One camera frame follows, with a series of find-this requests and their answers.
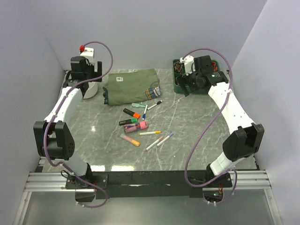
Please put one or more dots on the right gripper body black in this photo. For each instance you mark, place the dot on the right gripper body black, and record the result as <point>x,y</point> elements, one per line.
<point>191,79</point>

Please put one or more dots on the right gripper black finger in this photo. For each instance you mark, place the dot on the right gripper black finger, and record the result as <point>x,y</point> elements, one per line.
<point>179,80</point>
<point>184,88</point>

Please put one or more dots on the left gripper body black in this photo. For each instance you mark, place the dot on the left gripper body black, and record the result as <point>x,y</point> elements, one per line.
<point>90,74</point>

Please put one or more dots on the white round pen holder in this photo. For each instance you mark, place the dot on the white round pen holder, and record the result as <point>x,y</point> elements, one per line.
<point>91,91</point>

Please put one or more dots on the white pen blue cap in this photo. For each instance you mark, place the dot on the white pen blue cap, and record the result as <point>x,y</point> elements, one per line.
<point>165,139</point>

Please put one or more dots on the white pen yellow cap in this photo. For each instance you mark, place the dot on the white pen yellow cap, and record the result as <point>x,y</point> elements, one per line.
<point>150,133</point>

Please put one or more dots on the black orange highlighter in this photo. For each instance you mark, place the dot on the black orange highlighter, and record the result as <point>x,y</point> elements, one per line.
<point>131,113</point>

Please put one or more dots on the black green highlighter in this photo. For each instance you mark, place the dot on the black green highlighter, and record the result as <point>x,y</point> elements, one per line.
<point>128,121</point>

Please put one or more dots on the white pen pink cap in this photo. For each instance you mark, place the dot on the white pen pink cap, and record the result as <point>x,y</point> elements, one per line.
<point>154,143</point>

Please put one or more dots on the pink orange highlighter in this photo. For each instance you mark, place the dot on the pink orange highlighter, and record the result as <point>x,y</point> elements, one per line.
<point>130,140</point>

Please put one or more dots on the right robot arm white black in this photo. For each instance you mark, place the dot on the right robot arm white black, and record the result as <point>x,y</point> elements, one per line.
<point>245,136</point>

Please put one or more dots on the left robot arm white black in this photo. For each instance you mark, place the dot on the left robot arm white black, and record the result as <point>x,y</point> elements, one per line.
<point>52,135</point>

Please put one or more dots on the green compartment tray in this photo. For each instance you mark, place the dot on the green compartment tray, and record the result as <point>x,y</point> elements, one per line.
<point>178,69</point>

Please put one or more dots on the white marker black cap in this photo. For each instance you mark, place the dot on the white marker black cap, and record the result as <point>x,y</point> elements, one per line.
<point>156,104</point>

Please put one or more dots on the folded green t-shirt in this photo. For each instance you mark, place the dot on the folded green t-shirt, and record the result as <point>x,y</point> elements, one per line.
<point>131,87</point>

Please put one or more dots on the white marker dark blue cap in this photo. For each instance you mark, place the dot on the white marker dark blue cap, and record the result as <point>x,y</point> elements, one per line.
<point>144,113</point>

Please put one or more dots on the mint green highlighter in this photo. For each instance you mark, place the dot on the mint green highlighter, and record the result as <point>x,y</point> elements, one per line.
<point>138,105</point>

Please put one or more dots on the pink pencil case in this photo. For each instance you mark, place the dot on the pink pencil case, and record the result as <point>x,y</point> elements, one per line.
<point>129,128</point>

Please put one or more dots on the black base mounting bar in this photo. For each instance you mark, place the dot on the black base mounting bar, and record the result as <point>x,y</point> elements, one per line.
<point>134,184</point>

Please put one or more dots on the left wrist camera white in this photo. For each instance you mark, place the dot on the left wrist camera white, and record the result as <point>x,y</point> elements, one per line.
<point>87,53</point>

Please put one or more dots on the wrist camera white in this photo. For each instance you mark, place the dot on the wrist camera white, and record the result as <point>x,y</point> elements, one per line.
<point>87,53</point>
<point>188,62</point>

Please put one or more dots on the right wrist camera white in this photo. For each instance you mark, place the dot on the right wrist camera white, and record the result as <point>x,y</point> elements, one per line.
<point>188,62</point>

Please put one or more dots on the aluminium rail frame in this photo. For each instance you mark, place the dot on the aluminium rail frame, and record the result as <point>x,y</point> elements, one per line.
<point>95,129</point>

